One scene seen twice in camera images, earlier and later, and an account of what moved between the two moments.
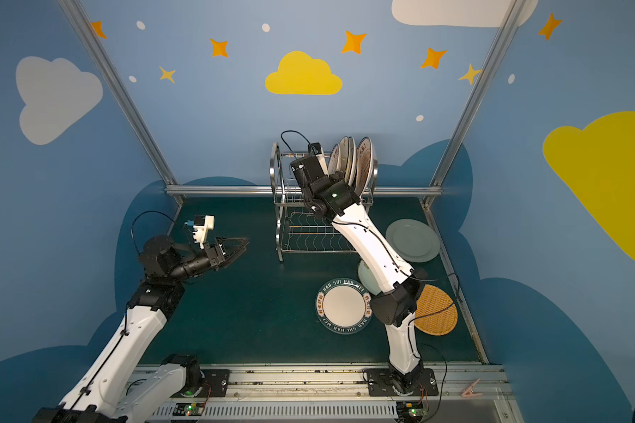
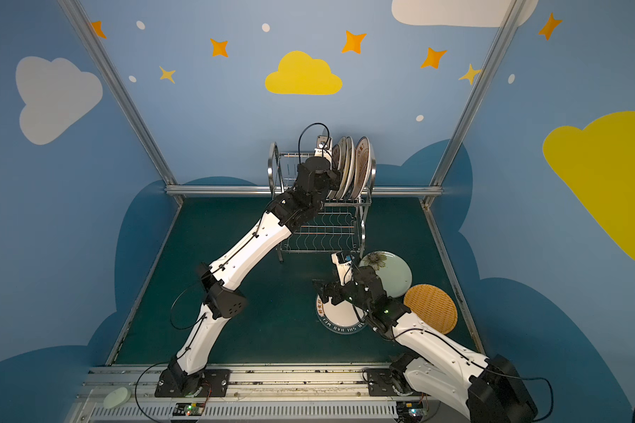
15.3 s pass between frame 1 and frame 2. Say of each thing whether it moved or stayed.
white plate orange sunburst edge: stayed
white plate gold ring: stayed
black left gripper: moved
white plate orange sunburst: stayed
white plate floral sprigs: stayed
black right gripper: moved
